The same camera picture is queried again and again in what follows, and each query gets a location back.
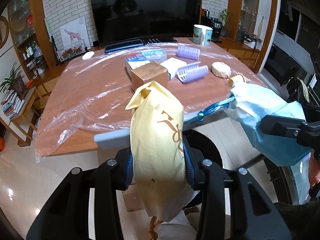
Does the blue paper bag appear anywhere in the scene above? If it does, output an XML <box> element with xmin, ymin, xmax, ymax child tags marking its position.
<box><xmin>223</xmin><ymin>74</ymin><xmax>313</xmax><ymax>167</ymax></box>

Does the purple hair roller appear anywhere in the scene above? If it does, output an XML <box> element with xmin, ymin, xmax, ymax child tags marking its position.
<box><xmin>177</xmin><ymin>46</ymin><xmax>200</xmax><ymax>61</ymax></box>
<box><xmin>176</xmin><ymin>61</ymin><xmax>209</xmax><ymax>83</ymax></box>

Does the brown cardboard box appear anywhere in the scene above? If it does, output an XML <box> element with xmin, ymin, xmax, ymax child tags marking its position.
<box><xmin>130</xmin><ymin>61</ymin><xmax>169</xmax><ymax>91</ymax></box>

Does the blue white medicine box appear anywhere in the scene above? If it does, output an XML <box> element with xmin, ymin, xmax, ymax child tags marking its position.
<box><xmin>125</xmin><ymin>54</ymin><xmax>150</xmax><ymax>75</ymax></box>

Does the cream crumpled paper ball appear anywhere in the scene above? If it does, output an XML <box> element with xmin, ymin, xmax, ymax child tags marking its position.
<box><xmin>212</xmin><ymin>62</ymin><xmax>231</xmax><ymax>79</ymax></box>

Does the wooden side stand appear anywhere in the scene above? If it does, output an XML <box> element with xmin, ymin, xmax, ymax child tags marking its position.
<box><xmin>1</xmin><ymin>87</ymin><xmax>46</xmax><ymax>147</ymax></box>

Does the green plant by window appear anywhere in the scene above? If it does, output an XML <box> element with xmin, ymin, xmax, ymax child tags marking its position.
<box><xmin>219</xmin><ymin>9</ymin><xmax>233</xmax><ymax>37</ymax></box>

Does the teal patterned mug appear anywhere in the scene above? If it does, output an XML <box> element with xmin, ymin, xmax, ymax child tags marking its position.
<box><xmin>193</xmin><ymin>24</ymin><xmax>213</xmax><ymax>46</ymax></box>

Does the clear plastic case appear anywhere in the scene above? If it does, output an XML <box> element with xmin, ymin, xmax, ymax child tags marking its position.
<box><xmin>140</xmin><ymin>48</ymin><xmax>167</xmax><ymax>63</ymax></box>

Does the black keyboard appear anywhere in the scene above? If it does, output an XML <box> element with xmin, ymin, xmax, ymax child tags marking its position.
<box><xmin>140</xmin><ymin>37</ymin><xmax>177</xmax><ymax>45</ymax></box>

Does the potted plant on stand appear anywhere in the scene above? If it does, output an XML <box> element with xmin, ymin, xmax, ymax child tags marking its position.
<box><xmin>1</xmin><ymin>62</ymin><xmax>28</xmax><ymax>100</ymax></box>

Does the white mouse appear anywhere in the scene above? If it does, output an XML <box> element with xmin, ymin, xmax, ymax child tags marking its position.
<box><xmin>82</xmin><ymin>51</ymin><xmax>95</xmax><ymax>61</ymax></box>

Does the black television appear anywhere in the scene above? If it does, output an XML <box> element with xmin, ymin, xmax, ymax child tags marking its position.
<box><xmin>91</xmin><ymin>0</ymin><xmax>201</xmax><ymax>44</ymax></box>

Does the giraffe picture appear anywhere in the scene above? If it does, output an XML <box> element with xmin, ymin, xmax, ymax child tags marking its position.
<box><xmin>60</xmin><ymin>16</ymin><xmax>91</xmax><ymax>49</ymax></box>

